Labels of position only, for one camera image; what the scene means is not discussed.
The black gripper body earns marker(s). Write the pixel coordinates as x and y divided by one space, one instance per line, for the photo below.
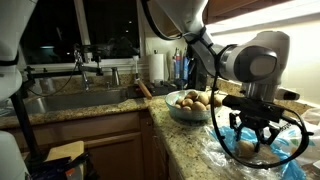
255 121

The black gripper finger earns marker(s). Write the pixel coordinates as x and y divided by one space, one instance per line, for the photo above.
268 136
238 128

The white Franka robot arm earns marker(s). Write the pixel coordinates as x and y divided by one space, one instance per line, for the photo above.
256 63

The blue clear plastic potato bag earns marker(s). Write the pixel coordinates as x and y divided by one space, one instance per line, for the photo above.
290 168

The white plastic bag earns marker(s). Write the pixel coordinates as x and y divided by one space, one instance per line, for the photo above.
313 116

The glass bowl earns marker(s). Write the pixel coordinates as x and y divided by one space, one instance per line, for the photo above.
186 115

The dark countertop appliance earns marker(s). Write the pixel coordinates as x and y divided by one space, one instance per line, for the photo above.
196 76

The black dish mat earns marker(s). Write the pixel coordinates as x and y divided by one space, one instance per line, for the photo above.
160 90

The white paper towel roll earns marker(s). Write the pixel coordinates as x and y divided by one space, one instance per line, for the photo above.
156 68

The wooden rolling pin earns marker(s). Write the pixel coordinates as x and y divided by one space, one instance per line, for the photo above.
144 89

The under-cabinet strip light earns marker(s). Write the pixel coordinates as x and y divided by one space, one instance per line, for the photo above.
293 13

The white dish brush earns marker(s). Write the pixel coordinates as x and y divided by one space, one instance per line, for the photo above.
136 60

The wooden base cabinet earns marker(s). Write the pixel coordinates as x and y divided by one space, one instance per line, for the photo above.
113 156

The steel soap dispenser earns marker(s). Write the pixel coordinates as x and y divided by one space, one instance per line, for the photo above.
115 78

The silver faucet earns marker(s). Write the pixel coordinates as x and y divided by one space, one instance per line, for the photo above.
85 81

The steel kitchen sink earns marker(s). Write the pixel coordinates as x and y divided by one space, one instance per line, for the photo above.
76 100

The cardboard box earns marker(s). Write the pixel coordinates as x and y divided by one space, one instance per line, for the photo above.
63 150

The black orange tool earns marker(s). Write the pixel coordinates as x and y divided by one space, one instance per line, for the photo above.
50 170

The black stand pole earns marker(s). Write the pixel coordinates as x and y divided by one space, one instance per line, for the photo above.
26 130

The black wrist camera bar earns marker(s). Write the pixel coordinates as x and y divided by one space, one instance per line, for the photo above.
253 108

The dark window with white frame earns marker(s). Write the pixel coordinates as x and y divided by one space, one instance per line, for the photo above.
81 26

